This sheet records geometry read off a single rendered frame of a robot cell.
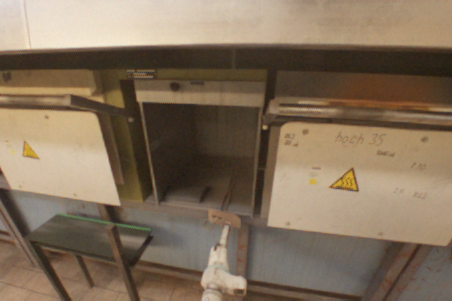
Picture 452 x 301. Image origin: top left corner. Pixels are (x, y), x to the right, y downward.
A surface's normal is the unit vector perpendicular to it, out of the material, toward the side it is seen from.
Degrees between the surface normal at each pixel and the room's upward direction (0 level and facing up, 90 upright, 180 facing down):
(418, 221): 90
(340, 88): 90
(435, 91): 90
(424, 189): 90
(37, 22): 80
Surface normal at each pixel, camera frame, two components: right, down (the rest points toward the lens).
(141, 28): -0.15, 0.22
